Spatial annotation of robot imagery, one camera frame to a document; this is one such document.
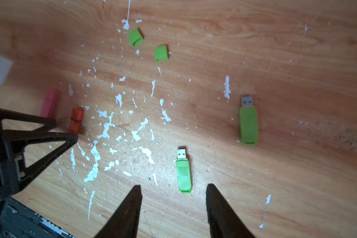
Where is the pink usb drive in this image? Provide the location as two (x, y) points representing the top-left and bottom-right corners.
(40, 89), (59, 119)

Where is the green usb cap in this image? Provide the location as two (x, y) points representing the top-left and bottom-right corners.
(154, 45), (169, 61)
(128, 28), (144, 47)

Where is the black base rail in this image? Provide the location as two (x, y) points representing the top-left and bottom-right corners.
(0, 197), (74, 238)

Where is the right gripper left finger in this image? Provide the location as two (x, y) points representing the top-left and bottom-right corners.
(95, 185), (142, 238)

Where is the red usb drive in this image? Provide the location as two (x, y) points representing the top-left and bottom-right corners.
(68, 107), (85, 134)

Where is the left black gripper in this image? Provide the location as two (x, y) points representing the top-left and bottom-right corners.
(0, 109), (78, 202)

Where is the green usb drive front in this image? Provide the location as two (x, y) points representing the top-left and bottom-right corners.
(176, 147), (192, 194)

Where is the green usb drive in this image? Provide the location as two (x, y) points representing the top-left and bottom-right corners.
(239, 96), (258, 146)
(176, 147), (192, 194)

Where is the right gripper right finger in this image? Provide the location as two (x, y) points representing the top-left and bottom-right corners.
(206, 183), (254, 238)

